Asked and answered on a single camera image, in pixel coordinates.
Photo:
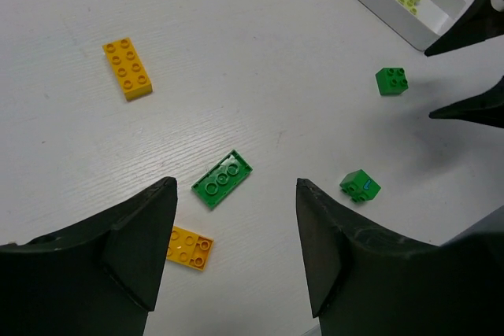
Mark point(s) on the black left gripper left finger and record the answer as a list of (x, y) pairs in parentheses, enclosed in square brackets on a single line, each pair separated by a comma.
[(100, 276)]

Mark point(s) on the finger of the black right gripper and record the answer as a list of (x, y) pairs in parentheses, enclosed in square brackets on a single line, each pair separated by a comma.
[(486, 108), (479, 23)]

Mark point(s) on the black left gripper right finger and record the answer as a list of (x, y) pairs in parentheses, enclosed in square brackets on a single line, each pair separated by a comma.
[(364, 279)]

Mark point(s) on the green printed 2x2 brick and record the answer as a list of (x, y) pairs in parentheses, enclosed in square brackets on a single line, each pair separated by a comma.
[(359, 186)]

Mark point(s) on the green upside-down plate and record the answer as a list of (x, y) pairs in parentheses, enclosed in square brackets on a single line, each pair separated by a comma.
[(222, 179)]

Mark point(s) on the lime green small brick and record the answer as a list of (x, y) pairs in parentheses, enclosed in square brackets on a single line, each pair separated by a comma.
[(409, 5)]

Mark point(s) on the yellow upside-down brick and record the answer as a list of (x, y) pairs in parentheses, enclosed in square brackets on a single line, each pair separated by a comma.
[(189, 249)]

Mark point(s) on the yellow 2x4 brick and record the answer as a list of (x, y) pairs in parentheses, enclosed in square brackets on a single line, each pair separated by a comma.
[(128, 69)]

